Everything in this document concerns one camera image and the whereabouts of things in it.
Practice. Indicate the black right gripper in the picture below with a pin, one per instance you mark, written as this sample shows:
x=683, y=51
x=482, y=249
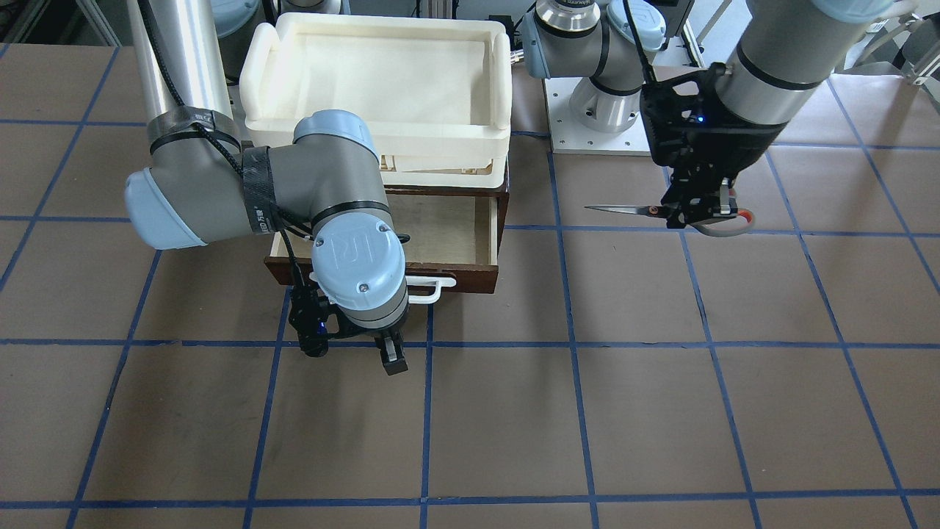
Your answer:
x=391, y=351

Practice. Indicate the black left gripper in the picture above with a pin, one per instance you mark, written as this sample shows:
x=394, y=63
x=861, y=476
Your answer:
x=743, y=150

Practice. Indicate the grey orange handled scissors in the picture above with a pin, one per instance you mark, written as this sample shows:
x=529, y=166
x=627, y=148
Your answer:
x=667, y=213

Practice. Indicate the white drawer handle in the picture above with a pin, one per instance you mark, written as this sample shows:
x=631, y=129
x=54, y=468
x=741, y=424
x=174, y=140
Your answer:
x=372, y=291

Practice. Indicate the brown wooden drawer box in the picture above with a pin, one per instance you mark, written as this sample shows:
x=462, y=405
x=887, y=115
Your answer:
x=454, y=231

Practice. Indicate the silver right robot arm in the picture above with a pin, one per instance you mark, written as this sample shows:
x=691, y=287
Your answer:
x=324, y=186

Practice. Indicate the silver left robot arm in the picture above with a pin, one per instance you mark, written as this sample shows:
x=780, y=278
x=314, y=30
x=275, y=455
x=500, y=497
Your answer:
x=787, y=50

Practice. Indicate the cream plastic tray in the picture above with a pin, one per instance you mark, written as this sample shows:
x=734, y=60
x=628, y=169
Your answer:
x=436, y=94

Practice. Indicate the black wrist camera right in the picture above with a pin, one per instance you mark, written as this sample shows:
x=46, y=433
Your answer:
x=308, y=315

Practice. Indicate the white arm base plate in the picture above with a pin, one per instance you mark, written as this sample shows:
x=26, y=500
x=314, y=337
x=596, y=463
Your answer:
x=586, y=120

